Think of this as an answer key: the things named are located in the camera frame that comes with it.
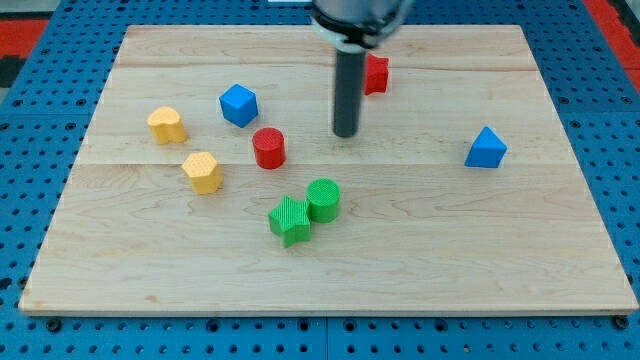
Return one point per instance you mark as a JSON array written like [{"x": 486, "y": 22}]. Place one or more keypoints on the robot arm end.
[{"x": 354, "y": 26}]

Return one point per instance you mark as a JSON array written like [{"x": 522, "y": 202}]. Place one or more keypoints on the green star block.
[{"x": 290, "y": 221}]

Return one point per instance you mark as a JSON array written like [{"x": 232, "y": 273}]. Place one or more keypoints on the blue cube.
[{"x": 239, "y": 105}]

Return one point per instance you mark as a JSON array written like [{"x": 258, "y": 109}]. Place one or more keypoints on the red star block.
[{"x": 377, "y": 74}]

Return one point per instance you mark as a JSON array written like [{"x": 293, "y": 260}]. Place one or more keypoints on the green cylinder block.
[{"x": 324, "y": 196}]

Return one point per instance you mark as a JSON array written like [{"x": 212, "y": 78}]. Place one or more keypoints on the red cylinder block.
[{"x": 269, "y": 148}]

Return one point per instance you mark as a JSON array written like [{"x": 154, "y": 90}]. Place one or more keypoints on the wooden board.
[{"x": 418, "y": 232}]

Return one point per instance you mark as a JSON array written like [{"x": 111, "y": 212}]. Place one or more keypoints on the yellow hexagon block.
[{"x": 204, "y": 172}]

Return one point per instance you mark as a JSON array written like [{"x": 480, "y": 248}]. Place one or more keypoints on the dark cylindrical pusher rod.
[{"x": 348, "y": 84}]

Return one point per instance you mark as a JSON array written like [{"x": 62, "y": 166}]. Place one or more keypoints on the yellow heart block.
[{"x": 166, "y": 126}]

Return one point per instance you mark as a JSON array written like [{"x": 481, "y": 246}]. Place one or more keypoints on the blue triangle block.
[{"x": 487, "y": 150}]

